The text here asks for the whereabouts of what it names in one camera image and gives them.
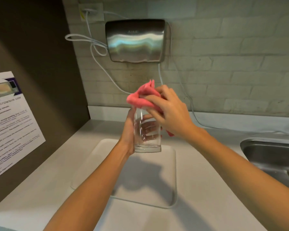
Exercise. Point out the person's left hand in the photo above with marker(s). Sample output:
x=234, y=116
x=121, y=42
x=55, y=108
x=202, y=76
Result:
x=126, y=132

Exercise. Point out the person's right hand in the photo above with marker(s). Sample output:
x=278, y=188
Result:
x=175, y=113

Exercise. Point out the person's left thumb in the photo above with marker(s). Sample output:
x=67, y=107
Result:
x=130, y=117

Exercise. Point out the person's right thumb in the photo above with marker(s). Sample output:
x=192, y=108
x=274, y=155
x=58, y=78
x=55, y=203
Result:
x=152, y=114

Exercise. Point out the pink cleaning cloth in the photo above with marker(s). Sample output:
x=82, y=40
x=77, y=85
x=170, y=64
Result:
x=141, y=97

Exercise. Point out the clear drinking glass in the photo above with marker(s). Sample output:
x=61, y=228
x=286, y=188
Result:
x=147, y=144

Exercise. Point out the person's left forearm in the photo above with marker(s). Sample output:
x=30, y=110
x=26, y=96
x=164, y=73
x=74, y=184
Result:
x=94, y=190

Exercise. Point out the person's right forearm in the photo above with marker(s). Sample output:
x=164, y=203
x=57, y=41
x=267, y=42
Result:
x=236, y=180

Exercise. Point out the white plastic tray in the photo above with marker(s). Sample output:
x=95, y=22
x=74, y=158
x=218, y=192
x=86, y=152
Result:
x=149, y=180

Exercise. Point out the printed paper notice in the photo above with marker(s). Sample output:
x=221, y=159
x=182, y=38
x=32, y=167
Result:
x=12, y=132

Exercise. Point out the stainless steel sink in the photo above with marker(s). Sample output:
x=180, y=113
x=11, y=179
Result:
x=269, y=153

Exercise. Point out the steel wall hand dryer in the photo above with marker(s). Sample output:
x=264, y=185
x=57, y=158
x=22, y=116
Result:
x=134, y=40

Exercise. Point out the white wall outlet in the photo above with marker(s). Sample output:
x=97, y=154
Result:
x=94, y=11

